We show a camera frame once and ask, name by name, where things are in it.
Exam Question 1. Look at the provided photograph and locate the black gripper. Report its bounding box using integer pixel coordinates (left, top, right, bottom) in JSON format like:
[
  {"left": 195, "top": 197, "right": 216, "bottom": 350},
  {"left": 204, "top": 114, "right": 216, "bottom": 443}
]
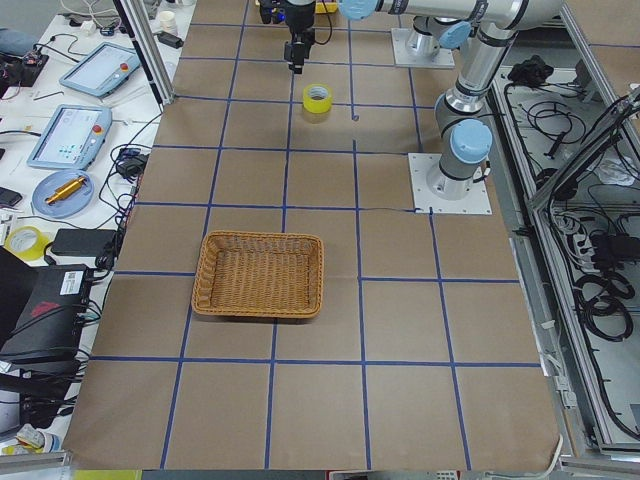
[{"left": 258, "top": 0, "right": 316, "bottom": 75}]

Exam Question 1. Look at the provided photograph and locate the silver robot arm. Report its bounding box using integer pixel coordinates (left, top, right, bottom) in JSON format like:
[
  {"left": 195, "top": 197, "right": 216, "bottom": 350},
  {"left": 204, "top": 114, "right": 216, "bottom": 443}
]
[
  {"left": 406, "top": 16, "right": 472, "bottom": 57},
  {"left": 337, "top": 1, "right": 563, "bottom": 201}
]

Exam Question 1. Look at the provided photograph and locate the spare yellow tape roll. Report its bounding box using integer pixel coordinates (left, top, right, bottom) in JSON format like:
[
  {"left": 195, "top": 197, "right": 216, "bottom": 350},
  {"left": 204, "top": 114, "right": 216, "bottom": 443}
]
[{"left": 4, "top": 226, "right": 50, "bottom": 262}]

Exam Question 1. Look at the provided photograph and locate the far teach pendant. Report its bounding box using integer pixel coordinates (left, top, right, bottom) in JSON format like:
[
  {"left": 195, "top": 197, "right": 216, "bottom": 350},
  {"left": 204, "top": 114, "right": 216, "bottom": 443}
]
[{"left": 59, "top": 42, "right": 141, "bottom": 98}]

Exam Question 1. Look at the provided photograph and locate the teach pendant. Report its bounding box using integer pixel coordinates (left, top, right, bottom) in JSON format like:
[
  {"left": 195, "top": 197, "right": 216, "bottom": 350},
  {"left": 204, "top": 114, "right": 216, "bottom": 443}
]
[
  {"left": 26, "top": 104, "right": 112, "bottom": 170},
  {"left": 59, "top": 42, "right": 141, "bottom": 98}
]

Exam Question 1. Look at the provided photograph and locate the brown wicker basket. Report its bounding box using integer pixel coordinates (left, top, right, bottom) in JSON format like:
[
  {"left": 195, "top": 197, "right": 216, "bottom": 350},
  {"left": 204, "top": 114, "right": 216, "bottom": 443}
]
[{"left": 191, "top": 231, "right": 324, "bottom": 319}]

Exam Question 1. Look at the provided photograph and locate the near teach pendant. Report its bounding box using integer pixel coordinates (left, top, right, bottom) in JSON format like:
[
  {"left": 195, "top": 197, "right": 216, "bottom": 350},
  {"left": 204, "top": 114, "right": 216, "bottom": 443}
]
[{"left": 26, "top": 104, "right": 112, "bottom": 170}]

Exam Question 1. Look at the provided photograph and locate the brass cylinder tool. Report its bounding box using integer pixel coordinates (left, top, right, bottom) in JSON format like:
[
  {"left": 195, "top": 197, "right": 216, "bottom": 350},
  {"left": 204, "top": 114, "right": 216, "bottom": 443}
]
[{"left": 45, "top": 176, "right": 87, "bottom": 205}]

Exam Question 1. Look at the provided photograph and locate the blue plate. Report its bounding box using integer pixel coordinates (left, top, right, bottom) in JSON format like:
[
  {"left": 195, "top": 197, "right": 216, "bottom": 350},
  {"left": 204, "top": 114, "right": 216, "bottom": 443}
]
[{"left": 31, "top": 169, "right": 94, "bottom": 219}]

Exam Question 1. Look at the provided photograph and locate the black power adapter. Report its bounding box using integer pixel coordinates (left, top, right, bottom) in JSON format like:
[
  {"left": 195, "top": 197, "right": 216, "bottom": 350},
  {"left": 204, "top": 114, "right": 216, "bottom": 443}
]
[{"left": 50, "top": 229, "right": 116, "bottom": 257}]

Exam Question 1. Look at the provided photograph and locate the black smartphone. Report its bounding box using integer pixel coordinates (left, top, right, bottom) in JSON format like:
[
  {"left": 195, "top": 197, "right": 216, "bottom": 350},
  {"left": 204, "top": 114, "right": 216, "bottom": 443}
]
[{"left": 0, "top": 187, "right": 23, "bottom": 207}]

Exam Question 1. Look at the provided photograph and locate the black computer box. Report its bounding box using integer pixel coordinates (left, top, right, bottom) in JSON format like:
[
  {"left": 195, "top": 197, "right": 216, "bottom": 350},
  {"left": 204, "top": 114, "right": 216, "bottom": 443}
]
[{"left": 1, "top": 249, "right": 93, "bottom": 365}]

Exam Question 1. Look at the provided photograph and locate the aluminium frame post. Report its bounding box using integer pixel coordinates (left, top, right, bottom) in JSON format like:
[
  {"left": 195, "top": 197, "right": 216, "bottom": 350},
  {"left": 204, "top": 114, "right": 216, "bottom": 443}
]
[{"left": 113, "top": 0, "right": 175, "bottom": 106}]

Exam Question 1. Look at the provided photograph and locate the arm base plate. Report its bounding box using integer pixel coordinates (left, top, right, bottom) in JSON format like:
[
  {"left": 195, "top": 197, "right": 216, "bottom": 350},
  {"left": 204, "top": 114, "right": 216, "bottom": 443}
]
[
  {"left": 408, "top": 153, "right": 492, "bottom": 215},
  {"left": 391, "top": 28, "right": 455, "bottom": 70}
]

